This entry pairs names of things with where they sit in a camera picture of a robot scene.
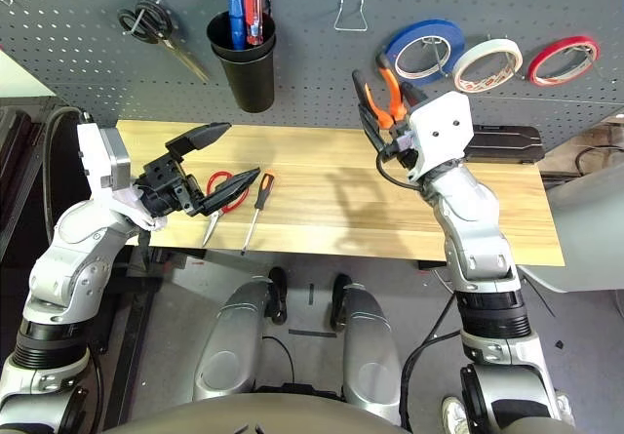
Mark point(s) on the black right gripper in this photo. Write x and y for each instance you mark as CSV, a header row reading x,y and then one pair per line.
x,y
402,148

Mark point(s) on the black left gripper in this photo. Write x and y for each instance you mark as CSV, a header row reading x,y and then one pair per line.
x,y
166,185

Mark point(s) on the orange black pliers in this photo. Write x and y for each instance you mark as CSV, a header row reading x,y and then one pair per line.
x,y
392,97

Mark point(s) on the white tape roll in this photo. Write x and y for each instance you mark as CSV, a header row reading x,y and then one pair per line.
x,y
512,53

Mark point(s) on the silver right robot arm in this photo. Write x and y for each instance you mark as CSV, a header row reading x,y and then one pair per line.
x,y
468,229

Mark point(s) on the dark grey pegboard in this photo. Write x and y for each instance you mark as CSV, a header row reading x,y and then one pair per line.
x,y
73,39

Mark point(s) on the black plastic cup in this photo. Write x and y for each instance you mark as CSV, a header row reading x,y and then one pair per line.
x,y
248,88
244,53

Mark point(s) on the blue tape roll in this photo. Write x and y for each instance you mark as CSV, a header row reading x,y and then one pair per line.
x,y
448,31

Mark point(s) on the small black tool case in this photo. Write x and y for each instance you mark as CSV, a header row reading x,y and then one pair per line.
x,y
507,144

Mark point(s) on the blue pen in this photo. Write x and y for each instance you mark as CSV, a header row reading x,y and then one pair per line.
x,y
236,14

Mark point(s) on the red tape roll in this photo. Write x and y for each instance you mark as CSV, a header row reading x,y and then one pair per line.
x,y
536,66

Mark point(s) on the short black floor tape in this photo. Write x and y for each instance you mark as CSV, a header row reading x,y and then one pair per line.
x,y
310,295

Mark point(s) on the silver robot left leg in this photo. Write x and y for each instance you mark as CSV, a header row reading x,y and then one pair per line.
x,y
229,346

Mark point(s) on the silver robot leg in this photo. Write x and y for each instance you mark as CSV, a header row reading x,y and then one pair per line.
x,y
229,346
370,356

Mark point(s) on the long black floor tape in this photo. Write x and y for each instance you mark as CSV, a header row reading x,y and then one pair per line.
x,y
312,333

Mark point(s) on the black rolling cart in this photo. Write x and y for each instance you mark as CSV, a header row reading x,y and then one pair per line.
x,y
127,336

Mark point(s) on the large black equipment case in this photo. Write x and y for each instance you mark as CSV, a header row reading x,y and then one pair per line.
x,y
10,161

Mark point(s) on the light grey side table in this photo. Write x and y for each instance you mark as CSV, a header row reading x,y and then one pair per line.
x,y
585,239

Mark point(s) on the silver robot right leg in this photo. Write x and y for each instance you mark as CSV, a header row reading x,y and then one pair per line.
x,y
370,356

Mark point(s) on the grey robot torso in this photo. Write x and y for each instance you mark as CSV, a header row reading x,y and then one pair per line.
x,y
253,417

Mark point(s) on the white grey sneaker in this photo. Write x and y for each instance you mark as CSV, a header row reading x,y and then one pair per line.
x,y
565,407
453,417

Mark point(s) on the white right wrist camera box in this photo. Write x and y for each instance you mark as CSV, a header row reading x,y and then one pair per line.
x,y
439,131

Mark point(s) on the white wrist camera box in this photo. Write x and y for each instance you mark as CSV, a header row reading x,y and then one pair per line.
x,y
97,161
439,131

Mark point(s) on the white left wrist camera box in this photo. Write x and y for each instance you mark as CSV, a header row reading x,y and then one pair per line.
x,y
97,161

